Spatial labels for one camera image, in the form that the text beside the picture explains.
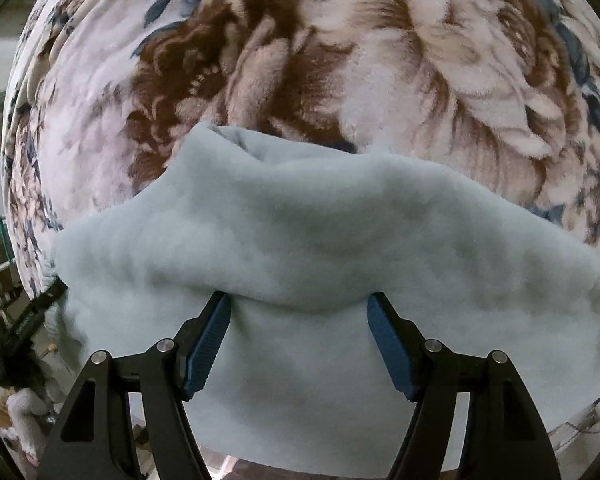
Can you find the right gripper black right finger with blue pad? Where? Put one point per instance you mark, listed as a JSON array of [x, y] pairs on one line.
[[505, 437]]

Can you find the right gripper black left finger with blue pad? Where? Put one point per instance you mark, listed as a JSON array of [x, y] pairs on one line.
[[93, 439]]

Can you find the light green fleece pants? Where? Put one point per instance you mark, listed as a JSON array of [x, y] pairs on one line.
[[300, 236]]

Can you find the floral bed blanket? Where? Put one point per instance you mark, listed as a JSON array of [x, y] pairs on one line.
[[103, 92]]

